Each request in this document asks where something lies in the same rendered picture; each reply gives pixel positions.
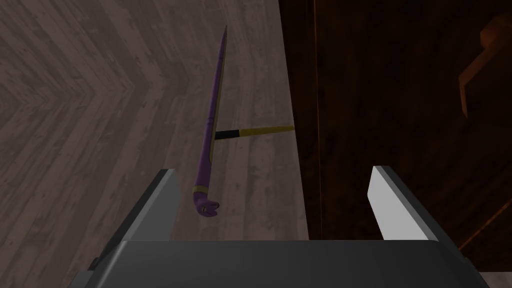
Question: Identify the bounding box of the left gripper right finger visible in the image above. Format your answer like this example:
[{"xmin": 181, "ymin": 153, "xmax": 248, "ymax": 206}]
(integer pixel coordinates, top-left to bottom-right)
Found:
[{"xmin": 367, "ymin": 165, "xmax": 453, "ymax": 246}]

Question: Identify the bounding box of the brown lever door handle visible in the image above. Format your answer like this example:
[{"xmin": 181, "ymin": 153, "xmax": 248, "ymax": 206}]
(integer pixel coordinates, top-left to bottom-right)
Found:
[{"xmin": 458, "ymin": 15, "xmax": 512, "ymax": 119}]

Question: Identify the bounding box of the yellow and black stick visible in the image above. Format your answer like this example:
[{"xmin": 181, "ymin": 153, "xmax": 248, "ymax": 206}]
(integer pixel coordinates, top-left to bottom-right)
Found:
[{"xmin": 214, "ymin": 125, "xmax": 296, "ymax": 141}]

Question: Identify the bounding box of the dark brown wooden door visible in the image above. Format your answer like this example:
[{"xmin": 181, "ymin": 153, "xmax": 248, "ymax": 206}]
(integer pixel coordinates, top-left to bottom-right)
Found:
[{"xmin": 278, "ymin": 0, "xmax": 512, "ymax": 273}]

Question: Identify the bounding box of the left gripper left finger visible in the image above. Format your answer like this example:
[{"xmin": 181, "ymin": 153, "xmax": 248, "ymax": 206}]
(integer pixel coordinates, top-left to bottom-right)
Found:
[{"xmin": 103, "ymin": 168, "xmax": 182, "ymax": 257}]

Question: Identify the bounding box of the purple stick with yellow band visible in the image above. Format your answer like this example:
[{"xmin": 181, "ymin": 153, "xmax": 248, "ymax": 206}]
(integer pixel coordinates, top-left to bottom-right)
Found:
[{"xmin": 192, "ymin": 24, "xmax": 229, "ymax": 219}]

